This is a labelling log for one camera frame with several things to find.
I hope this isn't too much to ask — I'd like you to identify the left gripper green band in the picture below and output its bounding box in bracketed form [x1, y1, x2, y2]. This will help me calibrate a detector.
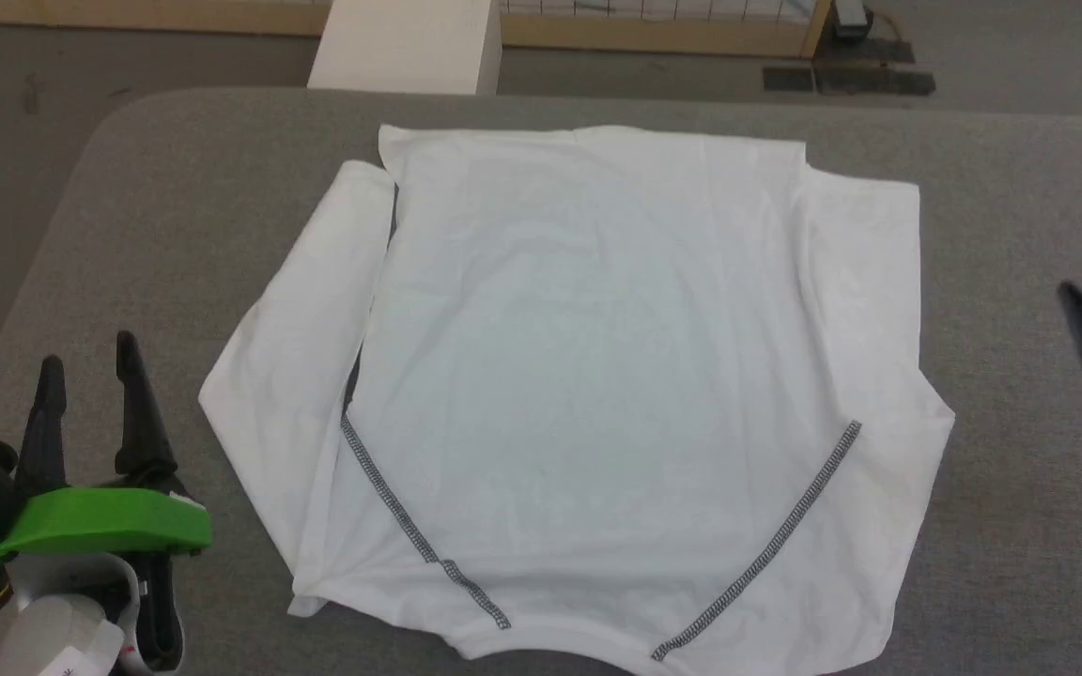
[0, 330, 214, 675]

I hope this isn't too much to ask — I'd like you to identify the white garment with grey stitching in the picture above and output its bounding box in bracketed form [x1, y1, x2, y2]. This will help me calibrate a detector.
[197, 122, 958, 676]

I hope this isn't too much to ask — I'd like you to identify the large dark floor mat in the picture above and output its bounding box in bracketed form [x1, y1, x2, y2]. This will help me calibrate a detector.
[813, 42, 937, 98]

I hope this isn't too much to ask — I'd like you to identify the grey stand foot black caster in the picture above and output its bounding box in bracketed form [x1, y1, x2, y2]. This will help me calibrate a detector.
[827, 0, 880, 40]

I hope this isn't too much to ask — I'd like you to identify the white rectangular box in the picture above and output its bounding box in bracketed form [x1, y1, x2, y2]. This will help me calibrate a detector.
[307, 0, 503, 98]

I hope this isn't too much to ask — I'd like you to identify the lemon print screen wooden frame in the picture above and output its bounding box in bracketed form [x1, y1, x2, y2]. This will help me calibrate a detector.
[0, 0, 835, 60]

